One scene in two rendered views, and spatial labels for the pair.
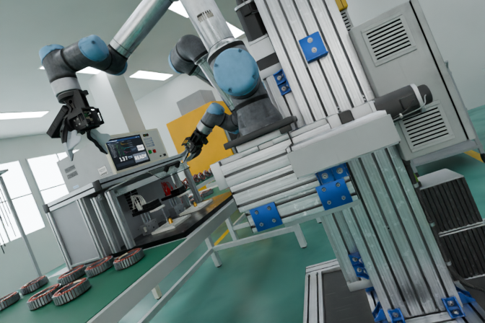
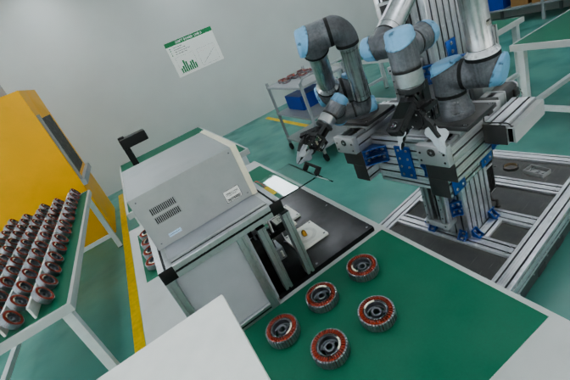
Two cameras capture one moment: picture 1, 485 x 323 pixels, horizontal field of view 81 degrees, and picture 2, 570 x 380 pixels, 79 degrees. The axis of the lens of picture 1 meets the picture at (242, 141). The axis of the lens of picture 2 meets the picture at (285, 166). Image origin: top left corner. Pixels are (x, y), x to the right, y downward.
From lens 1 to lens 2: 1.55 m
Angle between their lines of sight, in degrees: 47
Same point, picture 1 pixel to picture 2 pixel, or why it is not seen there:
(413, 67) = not seen: hidden behind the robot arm
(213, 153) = (36, 176)
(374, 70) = not seen: hidden behind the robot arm
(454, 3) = not seen: outside the picture
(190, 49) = (349, 33)
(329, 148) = (527, 120)
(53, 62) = (418, 46)
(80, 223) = (237, 271)
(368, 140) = (537, 114)
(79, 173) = (183, 208)
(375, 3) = not seen: outside the picture
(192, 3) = (485, 8)
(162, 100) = not seen: outside the picture
